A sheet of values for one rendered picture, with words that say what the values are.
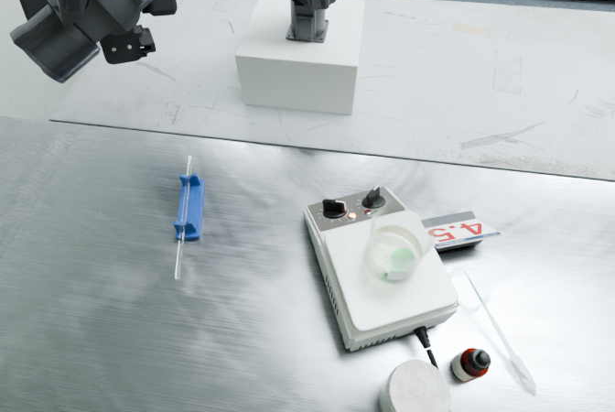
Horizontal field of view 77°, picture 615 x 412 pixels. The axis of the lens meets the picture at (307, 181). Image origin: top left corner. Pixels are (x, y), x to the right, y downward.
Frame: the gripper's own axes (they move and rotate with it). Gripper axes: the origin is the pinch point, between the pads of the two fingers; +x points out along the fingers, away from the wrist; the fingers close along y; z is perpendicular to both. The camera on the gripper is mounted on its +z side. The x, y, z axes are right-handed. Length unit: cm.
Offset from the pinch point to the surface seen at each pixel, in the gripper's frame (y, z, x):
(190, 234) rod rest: 2.4, 28.7, -24.0
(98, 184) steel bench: -7.7, 26.4, -7.9
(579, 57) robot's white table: 82, 13, -26
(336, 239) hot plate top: 16.2, 22.8, -40.0
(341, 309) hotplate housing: 14, 28, -45
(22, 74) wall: -30, 43, 123
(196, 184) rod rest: 5.6, 25.2, -17.0
